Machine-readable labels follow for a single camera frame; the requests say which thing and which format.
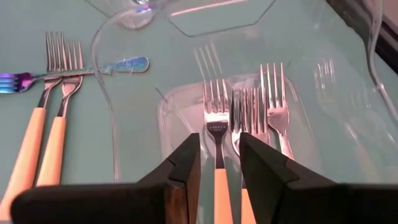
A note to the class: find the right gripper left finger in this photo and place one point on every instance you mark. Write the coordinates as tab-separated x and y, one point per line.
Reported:
124	205

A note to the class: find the iridescent rainbow fork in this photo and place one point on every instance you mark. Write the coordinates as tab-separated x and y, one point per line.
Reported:
124	66

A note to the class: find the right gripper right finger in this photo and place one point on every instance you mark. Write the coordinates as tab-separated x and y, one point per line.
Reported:
311	205

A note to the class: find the silver fork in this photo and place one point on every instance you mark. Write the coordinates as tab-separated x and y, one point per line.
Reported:
278	118

